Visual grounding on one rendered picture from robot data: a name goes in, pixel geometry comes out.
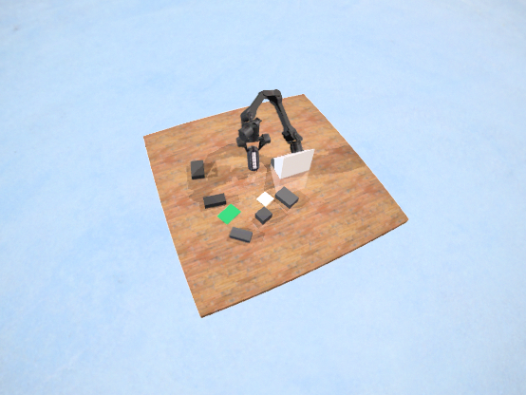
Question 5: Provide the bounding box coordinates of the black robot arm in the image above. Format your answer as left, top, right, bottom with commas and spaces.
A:
238, 89, 304, 154

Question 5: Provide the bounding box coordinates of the dark grey switch control unit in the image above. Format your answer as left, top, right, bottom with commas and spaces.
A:
247, 146, 259, 171

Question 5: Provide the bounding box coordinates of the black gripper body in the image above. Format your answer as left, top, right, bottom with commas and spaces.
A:
236, 132, 271, 147

